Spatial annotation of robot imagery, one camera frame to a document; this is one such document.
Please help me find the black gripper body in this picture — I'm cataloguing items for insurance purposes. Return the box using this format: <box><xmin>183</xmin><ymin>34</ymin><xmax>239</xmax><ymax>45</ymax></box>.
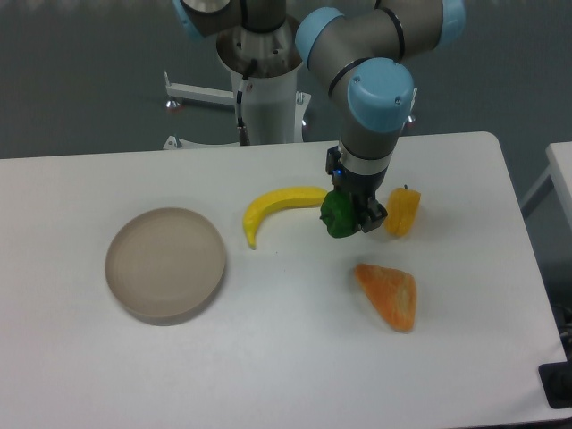
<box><xmin>325</xmin><ymin>145</ymin><xmax>390</xmax><ymax>210</ymax></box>

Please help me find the black cable on pedestal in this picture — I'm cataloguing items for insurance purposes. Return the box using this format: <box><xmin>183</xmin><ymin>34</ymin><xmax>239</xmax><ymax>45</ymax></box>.
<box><xmin>234</xmin><ymin>57</ymin><xmax>258</xmax><ymax>147</ymax></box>

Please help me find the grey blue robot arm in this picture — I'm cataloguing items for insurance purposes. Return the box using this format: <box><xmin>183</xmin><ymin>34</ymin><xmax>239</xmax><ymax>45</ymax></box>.
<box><xmin>173</xmin><ymin>1</ymin><xmax>466</xmax><ymax>238</ymax></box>

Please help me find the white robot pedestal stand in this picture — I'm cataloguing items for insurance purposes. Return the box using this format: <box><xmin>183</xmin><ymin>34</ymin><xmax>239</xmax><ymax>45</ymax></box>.
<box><xmin>161</xmin><ymin>17</ymin><xmax>419</xmax><ymax>151</ymax></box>

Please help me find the green toy pepper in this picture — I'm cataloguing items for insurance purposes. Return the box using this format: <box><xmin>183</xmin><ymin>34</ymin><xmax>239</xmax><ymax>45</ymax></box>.
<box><xmin>320</xmin><ymin>189</ymin><xmax>359</xmax><ymax>239</ymax></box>

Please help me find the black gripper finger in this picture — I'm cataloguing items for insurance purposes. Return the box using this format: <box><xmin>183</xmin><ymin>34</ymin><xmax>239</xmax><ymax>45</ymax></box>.
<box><xmin>355</xmin><ymin>195</ymin><xmax>388</xmax><ymax>233</ymax></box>

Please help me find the yellow toy pepper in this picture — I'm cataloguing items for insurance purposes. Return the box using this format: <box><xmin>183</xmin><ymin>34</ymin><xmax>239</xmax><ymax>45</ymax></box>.
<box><xmin>383</xmin><ymin>185</ymin><xmax>421</xmax><ymax>237</ymax></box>

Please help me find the yellow toy banana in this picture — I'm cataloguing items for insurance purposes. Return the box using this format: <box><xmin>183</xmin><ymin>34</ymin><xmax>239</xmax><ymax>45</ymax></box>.
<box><xmin>242</xmin><ymin>186</ymin><xmax>327</xmax><ymax>249</ymax></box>

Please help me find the white side table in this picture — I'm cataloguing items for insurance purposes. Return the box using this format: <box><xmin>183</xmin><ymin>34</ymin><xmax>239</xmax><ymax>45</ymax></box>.
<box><xmin>519</xmin><ymin>141</ymin><xmax>572</xmax><ymax>223</ymax></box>

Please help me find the beige round plate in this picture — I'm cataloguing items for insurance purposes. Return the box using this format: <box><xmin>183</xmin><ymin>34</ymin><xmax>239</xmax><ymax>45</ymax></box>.
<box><xmin>105</xmin><ymin>207</ymin><xmax>227</xmax><ymax>325</ymax></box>

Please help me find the orange slice toy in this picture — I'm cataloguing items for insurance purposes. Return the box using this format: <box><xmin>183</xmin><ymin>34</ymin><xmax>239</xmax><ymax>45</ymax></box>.
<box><xmin>354</xmin><ymin>264</ymin><xmax>417</xmax><ymax>332</ymax></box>

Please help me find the black box at table edge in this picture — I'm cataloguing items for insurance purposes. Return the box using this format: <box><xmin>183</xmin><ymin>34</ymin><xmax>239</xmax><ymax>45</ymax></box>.
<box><xmin>538</xmin><ymin>361</ymin><xmax>571</xmax><ymax>409</ymax></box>

